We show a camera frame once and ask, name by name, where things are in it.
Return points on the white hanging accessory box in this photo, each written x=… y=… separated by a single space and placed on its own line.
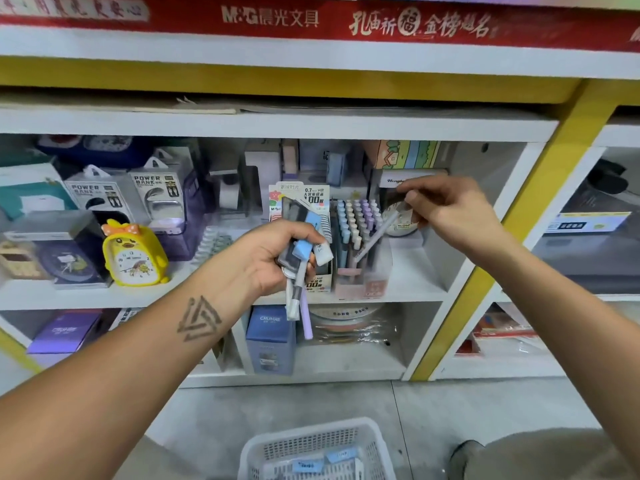
x=100 y=195
x=160 y=187

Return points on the clear plastic tray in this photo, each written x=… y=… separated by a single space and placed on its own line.
x=212 y=245

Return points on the blue small carton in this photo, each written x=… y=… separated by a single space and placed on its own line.
x=272 y=340

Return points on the purple box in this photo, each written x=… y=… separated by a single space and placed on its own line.
x=65 y=332

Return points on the red banner strip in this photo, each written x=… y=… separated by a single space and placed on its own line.
x=150 y=15

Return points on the person's left hand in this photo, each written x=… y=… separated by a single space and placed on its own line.
x=262 y=260

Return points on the tape dispenser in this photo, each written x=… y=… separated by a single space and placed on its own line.
x=228 y=187

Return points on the white round clock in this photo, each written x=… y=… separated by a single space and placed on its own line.
x=405 y=227

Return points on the white tall box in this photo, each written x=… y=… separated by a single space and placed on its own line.
x=263 y=170

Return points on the white refill display box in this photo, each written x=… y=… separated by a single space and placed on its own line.
x=320 y=280

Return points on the yellow alarm clock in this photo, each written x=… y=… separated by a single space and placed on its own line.
x=135 y=260

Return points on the person's right hand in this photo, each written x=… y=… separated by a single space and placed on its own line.
x=455 y=213

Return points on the grey digital clock box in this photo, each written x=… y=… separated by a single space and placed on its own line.
x=325 y=160

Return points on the pile of lead refill packets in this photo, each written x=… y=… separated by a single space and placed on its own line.
x=320 y=463

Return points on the clear boxed dark clock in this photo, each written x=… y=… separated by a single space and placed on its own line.
x=55 y=253

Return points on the stack of wrapped discs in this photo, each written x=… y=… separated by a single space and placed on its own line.
x=350 y=325

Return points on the grey sneaker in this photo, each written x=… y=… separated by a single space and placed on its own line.
x=462 y=460

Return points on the bundle of blue dark packets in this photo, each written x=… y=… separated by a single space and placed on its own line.
x=298 y=255

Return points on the purple translucent container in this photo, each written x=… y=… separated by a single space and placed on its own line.
x=195 y=235

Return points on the blue printed box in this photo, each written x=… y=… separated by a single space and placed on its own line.
x=520 y=0

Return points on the flat cardboard sheets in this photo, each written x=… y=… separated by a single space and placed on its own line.
x=400 y=107

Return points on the person's left forearm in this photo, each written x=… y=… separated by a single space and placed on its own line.
x=110 y=390

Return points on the slim grey capped packet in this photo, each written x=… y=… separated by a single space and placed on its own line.
x=378 y=235

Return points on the teal white box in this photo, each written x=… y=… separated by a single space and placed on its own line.
x=35 y=190

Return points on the white plastic basket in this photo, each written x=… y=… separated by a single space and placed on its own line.
x=255 y=427

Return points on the clear pink label box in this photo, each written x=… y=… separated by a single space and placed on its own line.
x=365 y=285

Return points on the pastel sticky notes pack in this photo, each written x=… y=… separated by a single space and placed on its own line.
x=405 y=155

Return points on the white shelf with yellow trim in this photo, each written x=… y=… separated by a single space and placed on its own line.
x=330 y=123

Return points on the person's right forearm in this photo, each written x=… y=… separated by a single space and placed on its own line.
x=570 y=335

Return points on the white long box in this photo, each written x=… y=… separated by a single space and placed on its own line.
x=395 y=179

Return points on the small tan alarm clock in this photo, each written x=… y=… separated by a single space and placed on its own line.
x=18 y=263

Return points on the red white flat box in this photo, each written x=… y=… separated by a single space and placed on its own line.
x=500 y=330

